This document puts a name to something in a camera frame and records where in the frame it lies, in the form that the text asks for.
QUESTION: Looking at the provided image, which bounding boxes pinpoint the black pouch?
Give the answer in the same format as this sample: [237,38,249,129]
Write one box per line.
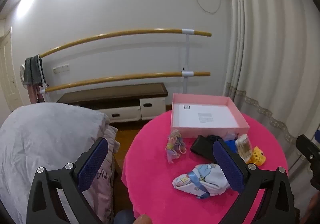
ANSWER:
[190,135,221,163]

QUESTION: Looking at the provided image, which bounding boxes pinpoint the white bar support post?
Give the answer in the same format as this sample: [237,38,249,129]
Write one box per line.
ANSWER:
[182,28,194,94]

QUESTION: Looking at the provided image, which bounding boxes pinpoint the wooden ballet bar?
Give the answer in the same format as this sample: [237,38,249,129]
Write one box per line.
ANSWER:
[36,28,213,59]
[40,71,211,94]

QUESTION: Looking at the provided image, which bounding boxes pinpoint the bag of cotton swabs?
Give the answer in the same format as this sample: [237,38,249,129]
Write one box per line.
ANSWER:
[235,134,252,163]

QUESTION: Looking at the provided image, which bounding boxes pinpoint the cream curtain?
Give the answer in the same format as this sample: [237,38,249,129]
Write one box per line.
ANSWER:
[225,0,319,176]

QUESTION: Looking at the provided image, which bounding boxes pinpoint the dark top white bench cabinet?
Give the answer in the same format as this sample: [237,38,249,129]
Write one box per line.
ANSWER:
[58,83,168,123]

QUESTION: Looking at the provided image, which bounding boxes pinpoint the white door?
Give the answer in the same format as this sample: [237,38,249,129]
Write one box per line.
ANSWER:
[1,30,23,111]

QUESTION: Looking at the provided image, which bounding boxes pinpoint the cartoon print baby cloth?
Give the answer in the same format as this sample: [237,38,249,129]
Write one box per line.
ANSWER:
[172,163,230,199]

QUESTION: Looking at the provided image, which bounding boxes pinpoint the pastel organza ribbon bundle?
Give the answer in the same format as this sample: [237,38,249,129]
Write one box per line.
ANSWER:
[166,130,187,164]

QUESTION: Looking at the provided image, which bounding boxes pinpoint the pink round tablecloth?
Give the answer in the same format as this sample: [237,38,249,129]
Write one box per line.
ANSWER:
[121,110,290,224]

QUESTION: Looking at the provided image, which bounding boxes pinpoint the person's right hand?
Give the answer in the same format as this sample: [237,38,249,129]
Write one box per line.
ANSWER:
[300,193,320,224]

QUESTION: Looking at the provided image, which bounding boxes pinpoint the white wall switch plate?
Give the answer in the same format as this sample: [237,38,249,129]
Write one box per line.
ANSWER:
[53,64,70,74]

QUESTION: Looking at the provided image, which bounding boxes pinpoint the grey clothes on bar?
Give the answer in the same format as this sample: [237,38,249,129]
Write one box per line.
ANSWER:
[23,56,45,86]

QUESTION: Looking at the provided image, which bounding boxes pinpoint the grey quilt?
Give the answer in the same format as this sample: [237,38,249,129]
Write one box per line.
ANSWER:
[1,103,117,223]

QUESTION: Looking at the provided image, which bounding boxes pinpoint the blue knitted cloth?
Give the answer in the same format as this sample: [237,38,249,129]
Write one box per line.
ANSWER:
[225,140,238,154]

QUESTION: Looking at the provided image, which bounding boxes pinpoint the yellow crochet toy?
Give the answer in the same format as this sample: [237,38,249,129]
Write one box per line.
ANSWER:
[247,147,266,166]

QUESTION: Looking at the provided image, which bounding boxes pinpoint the pink striped pillow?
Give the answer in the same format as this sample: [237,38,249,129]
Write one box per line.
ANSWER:
[83,125,120,223]

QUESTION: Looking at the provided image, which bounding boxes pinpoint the person's left hand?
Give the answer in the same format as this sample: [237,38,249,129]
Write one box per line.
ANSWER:
[133,214,152,224]

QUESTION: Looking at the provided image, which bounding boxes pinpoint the upper wooden ballet bar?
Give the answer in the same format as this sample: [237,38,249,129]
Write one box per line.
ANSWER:
[36,28,213,59]

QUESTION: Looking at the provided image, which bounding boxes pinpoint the pink cardboard box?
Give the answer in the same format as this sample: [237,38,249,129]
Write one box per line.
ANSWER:
[171,93,249,138]

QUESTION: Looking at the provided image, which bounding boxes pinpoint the lower wooden ballet bar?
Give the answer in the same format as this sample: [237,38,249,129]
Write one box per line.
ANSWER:
[40,71,211,94]

